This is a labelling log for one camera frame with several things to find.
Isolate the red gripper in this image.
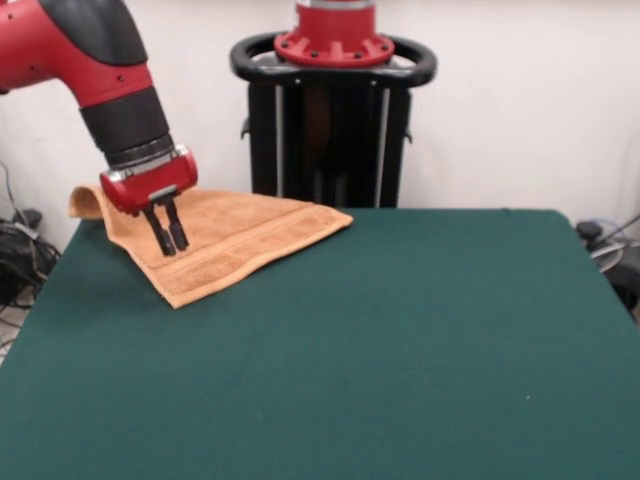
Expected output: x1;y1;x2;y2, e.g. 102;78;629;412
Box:
98;143;200;258

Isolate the orange terry towel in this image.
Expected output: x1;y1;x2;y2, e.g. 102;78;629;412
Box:
68;184;355;310

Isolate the dark green table cloth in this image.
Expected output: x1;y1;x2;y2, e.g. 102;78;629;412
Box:
0;206;640;480

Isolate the black bulky object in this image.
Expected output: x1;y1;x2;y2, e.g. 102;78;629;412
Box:
607;262;640;321

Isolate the black cable bundle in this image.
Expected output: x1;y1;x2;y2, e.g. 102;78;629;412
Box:
0;159;64;351

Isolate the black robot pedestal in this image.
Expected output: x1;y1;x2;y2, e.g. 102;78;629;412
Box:
229;32;440;209

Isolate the blue cable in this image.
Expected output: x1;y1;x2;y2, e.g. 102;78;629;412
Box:
587;214;640;246

